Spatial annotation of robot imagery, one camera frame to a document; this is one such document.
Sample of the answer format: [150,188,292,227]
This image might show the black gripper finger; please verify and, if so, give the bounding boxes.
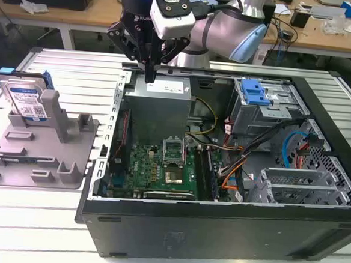
[103,20,156,84]
[150,34,191,86]

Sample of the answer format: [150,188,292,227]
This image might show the hard disk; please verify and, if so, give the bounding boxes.
[0,66,57,124]

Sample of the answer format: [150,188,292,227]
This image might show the blue SATA wire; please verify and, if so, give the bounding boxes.
[279,129,324,172]

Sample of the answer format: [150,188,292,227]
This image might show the grey metal disk bay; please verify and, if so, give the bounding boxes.
[244,164,351,211]

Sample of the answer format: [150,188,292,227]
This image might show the grey power supply unit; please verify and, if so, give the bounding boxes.
[121,73,195,139]

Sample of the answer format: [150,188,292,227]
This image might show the blue plastic drive latch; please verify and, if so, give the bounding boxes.
[239,77,272,107]

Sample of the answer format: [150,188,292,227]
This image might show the crumpled clear plastic bag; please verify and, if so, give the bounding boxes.
[19,0,50,17]

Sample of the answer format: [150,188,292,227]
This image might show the black speaker box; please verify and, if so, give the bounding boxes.
[263,2,278,28]

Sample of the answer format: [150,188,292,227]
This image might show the grey metal drive cage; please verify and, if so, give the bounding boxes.
[225,77,314,142]

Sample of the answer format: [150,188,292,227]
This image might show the white paper sheet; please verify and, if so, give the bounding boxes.
[273,2,294,17]

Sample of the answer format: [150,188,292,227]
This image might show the green motherboard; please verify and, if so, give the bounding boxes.
[107,133,233,205]

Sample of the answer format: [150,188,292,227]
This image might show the dark RAM stick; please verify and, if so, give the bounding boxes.
[191,145,215,201]

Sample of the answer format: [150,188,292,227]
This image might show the CPU socket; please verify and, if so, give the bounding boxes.
[163,163,186,186]

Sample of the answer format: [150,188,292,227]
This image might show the small black cube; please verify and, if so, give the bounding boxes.
[290,8,312,29]

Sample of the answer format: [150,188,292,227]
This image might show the grey plastic parts rack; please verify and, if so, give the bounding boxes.
[0,86,103,193]

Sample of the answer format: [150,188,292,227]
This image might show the black graphics card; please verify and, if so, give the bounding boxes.
[142,188,197,203]

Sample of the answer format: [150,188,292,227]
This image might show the grey flat box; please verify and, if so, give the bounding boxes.
[309,4,348,21]

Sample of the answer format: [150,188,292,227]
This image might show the clear plastic bag with parts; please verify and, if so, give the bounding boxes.
[322,14,349,36]

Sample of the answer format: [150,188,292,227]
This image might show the black open PC case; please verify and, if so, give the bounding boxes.
[72,54,351,263]

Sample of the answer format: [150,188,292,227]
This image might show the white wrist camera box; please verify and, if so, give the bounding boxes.
[147,0,198,43]

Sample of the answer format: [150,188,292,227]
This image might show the black camera cable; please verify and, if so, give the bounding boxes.
[186,0,244,23]

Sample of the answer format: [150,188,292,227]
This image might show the yellow wire bundle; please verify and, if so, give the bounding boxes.
[186,96,221,139]

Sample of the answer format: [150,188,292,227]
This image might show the metal socket cover frame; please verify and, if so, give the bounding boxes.
[160,136,188,168]

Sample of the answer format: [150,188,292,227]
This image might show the thin blue cable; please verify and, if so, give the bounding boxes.
[275,39,285,67]

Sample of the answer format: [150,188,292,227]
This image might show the red black fan wire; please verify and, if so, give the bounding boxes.
[114,108,133,163]

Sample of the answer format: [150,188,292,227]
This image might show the black cable bundle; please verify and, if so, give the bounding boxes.
[219,113,309,184]

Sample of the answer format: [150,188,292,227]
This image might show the orange wire bundle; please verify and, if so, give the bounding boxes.
[219,158,247,193]

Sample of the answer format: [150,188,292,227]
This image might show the red orange power wire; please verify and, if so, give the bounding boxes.
[294,139,311,171]

